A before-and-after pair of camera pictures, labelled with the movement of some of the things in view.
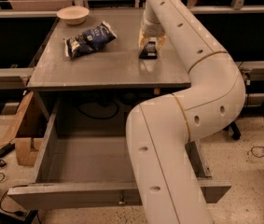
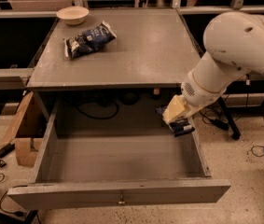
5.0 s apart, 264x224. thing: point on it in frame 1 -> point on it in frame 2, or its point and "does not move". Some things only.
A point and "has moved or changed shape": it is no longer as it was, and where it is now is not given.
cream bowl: (73, 15) does not move
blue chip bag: (89, 40) does not move
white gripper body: (152, 29) -> (196, 94)
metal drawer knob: (121, 200) does not move
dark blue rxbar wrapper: (149, 51) has moved or changed shape
